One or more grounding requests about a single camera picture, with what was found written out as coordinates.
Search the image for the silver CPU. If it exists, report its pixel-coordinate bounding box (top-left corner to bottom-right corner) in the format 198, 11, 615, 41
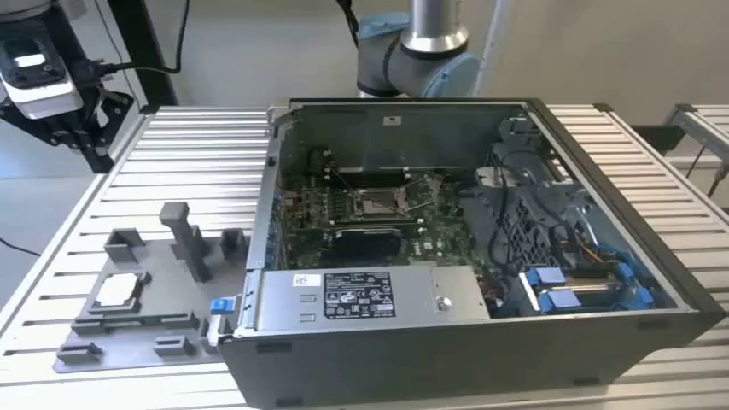
93, 272, 144, 308

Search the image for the black RAM slot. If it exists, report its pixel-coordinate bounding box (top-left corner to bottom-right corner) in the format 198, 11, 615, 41
323, 165, 411, 173

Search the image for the CPU socket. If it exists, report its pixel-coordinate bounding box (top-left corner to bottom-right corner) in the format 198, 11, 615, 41
351, 187, 409, 220

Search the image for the grey parts rack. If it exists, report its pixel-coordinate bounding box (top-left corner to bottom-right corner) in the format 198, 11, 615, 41
52, 201, 254, 375

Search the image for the hard disk in blue carrier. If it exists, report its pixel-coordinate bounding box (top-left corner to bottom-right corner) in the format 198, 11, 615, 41
205, 296, 235, 348

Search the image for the silver power supply with label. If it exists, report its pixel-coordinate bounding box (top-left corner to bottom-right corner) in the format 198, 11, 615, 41
249, 265, 491, 334

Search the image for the green motherboard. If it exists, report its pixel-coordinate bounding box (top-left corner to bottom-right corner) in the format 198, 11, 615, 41
278, 170, 497, 278

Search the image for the black perforated disk cage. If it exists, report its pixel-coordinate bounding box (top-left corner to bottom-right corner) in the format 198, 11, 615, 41
486, 117, 587, 274

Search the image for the blue disk carrier in bay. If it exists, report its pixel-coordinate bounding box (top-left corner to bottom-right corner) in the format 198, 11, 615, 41
523, 266, 566, 286
538, 290, 581, 311

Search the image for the metal slat side table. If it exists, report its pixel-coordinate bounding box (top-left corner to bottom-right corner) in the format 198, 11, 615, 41
662, 102, 729, 202

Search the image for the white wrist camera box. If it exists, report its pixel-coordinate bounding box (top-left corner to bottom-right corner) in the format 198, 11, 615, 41
0, 19, 85, 121

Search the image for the black frame post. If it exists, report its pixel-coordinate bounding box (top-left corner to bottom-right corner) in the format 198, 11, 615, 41
105, 0, 178, 113

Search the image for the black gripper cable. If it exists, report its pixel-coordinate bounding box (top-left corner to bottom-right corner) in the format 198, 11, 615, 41
93, 0, 191, 76

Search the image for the black cable on floor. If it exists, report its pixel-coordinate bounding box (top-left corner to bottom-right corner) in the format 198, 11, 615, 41
0, 237, 42, 256

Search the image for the black cable in case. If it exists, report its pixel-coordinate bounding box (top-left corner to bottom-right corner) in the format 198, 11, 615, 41
487, 168, 517, 268

